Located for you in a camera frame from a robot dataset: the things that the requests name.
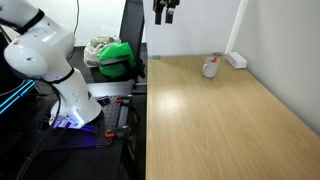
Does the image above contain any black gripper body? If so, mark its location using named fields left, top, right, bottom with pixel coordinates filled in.
left=152, top=0, right=181, bottom=10

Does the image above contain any white mug cup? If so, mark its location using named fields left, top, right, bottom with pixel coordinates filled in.
left=201, top=56, right=221, bottom=79

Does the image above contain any black upright panel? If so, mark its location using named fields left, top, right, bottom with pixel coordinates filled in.
left=118, top=0, right=148, bottom=84

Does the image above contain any green bag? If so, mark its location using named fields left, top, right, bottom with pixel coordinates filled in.
left=97, top=41, right=137, bottom=79

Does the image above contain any white plastic bag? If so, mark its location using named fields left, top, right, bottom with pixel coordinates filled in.
left=83, top=35, right=122, bottom=69

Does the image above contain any white power strip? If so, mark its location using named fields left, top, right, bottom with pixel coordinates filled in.
left=224, top=51, right=248, bottom=70

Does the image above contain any orange black clamp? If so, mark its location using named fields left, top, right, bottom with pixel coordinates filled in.
left=104, top=125, right=131, bottom=139
left=114, top=94, right=134, bottom=106

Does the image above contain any small black block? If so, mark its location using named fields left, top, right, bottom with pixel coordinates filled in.
left=94, top=95, right=111, bottom=106

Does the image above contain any blue light strip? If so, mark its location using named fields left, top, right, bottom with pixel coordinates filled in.
left=0, top=79, right=37, bottom=115

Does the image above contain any white vertical post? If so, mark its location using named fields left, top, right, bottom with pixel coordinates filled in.
left=224, top=0, right=250, bottom=55

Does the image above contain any black wall cable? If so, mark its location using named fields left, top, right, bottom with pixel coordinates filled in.
left=72, top=0, right=81, bottom=36

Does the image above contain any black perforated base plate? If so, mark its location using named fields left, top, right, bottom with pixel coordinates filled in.
left=33, top=94, right=132, bottom=149

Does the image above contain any black base cable bundle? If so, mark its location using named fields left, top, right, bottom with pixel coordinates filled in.
left=14, top=83, right=73, bottom=180

